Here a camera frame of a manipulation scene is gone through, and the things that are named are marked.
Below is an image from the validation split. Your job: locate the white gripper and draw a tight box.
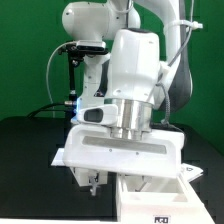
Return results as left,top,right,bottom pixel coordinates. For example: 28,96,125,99
63,124,184,196

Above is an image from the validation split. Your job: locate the white cabinet body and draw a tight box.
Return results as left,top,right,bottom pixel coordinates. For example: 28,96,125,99
116,175,215,224

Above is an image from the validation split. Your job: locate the white door panel front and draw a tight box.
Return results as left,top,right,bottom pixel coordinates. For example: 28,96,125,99
181,163,203,182

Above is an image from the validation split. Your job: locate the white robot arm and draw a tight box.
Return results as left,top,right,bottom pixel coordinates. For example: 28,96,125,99
62,0,194,189

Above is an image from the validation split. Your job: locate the white fiducial marker sheet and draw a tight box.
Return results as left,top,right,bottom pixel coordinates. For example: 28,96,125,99
51,148,64,166

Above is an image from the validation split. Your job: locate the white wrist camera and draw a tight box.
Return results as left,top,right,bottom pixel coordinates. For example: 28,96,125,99
77,104,118,126

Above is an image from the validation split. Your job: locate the grey robot arm hose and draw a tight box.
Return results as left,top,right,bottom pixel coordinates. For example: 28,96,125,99
155,0,204,126

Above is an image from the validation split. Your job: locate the black camera on stand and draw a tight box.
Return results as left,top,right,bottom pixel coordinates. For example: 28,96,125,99
65,40,108,67

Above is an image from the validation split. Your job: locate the grey cable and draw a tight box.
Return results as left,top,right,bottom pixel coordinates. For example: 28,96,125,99
26,43,78,118

